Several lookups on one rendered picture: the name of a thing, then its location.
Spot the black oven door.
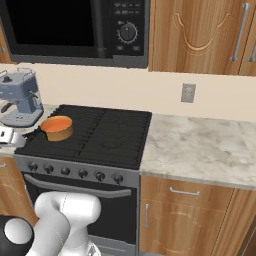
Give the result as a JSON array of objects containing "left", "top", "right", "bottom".
[{"left": 22, "top": 172, "right": 139, "bottom": 247}]

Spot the blue-grey coffee machine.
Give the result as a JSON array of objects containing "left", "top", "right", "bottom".
[{"left": 0, "top": 67, "right": 45, "bottom": 128}]

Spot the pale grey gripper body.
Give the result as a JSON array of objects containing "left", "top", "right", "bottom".
[{"left": 6, "top": 128, "right": 27, "bottom": 149}]

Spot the grey wall socket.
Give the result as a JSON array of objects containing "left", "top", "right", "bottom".
[{"left": 180, "top": 82, "right": 197, "bottom": 104}]

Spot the black microwave door handle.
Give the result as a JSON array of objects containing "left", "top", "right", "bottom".
[{"left": 90, "top": 0, "right": 109, "bottom": 60}]

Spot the wooden wall cupboard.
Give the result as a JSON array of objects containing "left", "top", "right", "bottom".
[{"left": 0, "top": 19, "right": 15, "bottom": 65}]

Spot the black and grey stove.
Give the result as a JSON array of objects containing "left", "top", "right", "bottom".
[{"left": 13, "top": 103, "right": 154, "bottom": 256}]

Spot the grey oven door handle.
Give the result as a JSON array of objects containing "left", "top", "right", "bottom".
[{"left": 23, "top": 173, "right": 133, "bottom": 199}]

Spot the wooden base cupboard door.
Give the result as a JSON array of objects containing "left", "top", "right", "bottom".
[
  {"left": 211, "top": 187, "right": 256, "bottom": 256},
  {"left": 138, "top": 197, "right": 232, "bottom": 256},
  {"left": 0, "top": 172, "right": 39, "bottom": 227}
]

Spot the wooden wall cupboard door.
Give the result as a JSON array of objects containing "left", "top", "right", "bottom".
[
  {"left": 147, "top": 0, "right": 253, "bottom": 76},
  {"left": 238, "top": 0, "right": 256, "bottom": 77}
]

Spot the black stove knob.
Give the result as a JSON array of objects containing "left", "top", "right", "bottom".
[
  {"left": 27, "top": 162, "right": 39, "bottom": 173},
  {"left": 112, "top": 173, "right": 125, "bottom": 185},
  {"left": 94, "top": 170, "right": 107, "bottom": 183},
  {"left": 60, "top": 166, "right": 72, "bottom": 177},
  {"left": 77, "top": 168, "right": 89, "bottom": 180},
  {"left": 43, "top": 164, "right": 55, "bottom": 175}
]

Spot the wooden drawer front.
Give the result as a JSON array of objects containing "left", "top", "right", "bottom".
[
  {"left": 139, "top": 175, "right": 236, "bottom": 214},
  {"left": 0, "top": 155, "right": 27, "bottom": 177}
]

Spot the orange saucepan with black handle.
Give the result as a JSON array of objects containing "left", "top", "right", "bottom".
[{"left": 23, "top": 115, "right": 75, "bottom": 143}]

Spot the grey oven bottom drawer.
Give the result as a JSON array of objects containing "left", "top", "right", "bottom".
[{"left": 87, "top": 234, "right": 138, "bottom": 256}]

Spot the silver cupboard door handle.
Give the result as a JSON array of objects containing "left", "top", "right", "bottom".
[
  {"left": 143, "top": 202, "right": 150, "bottom": 229},
  {"left": 230, "top": 2, "right": 251, "bottom": 63},
  {"left": 247, "top": 39, "right": 256, "bottom": 64}
]

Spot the black microwave oven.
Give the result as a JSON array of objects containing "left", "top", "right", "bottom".
[{"left": 0, "top": 0, "right": 151, "bottom": 70}]

